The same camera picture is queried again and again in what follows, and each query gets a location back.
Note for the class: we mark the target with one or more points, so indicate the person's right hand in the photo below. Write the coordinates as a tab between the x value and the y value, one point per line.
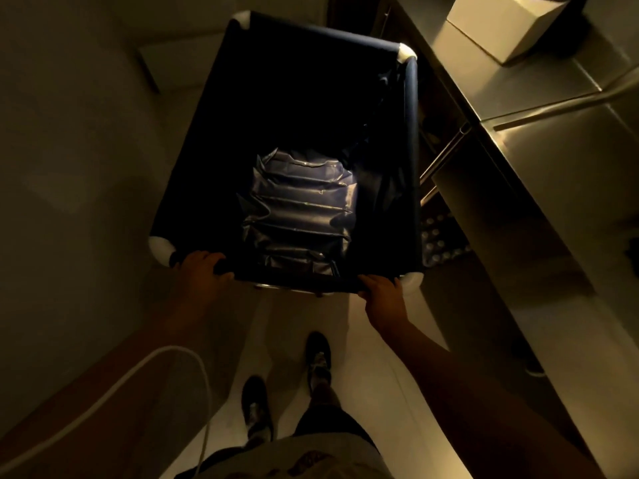
384	306

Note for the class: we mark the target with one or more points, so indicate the person's left hand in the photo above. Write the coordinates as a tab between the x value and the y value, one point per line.
197	284

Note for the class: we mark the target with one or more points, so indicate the person's left thumb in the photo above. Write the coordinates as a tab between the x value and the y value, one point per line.
224	278

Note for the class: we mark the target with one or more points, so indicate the person's right thumb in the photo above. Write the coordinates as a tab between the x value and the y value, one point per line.
367	281

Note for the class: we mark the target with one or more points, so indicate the dark blue fabric cart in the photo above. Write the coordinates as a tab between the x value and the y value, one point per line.
309	94

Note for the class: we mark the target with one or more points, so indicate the person's left forearm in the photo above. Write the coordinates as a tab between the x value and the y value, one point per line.
115	384

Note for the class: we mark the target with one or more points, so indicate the person's right forearm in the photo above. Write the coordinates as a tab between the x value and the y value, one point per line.
479	404

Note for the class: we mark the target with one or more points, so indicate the group of bottles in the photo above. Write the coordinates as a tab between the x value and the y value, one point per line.
442	239

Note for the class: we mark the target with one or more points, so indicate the person's black right shoe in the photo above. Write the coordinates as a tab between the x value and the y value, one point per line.
318	361

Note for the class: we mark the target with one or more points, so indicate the person's black shoe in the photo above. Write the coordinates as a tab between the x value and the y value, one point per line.
318	361
257	409

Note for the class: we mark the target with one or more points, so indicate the clear air cushion packaging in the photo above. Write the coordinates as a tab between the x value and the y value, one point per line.
299	204

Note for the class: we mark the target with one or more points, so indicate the person's right leg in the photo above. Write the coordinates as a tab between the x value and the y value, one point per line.
325	394

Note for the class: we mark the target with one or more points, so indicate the person's black left shoe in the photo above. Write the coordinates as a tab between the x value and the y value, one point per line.
257	409

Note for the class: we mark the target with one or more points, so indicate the person's beige shirt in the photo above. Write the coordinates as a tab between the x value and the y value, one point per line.
299	461

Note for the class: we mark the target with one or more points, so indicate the stainless steel counter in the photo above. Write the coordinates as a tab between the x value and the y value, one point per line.
559	159

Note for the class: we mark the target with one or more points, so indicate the white cardboard box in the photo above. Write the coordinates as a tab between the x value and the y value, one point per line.
504	24

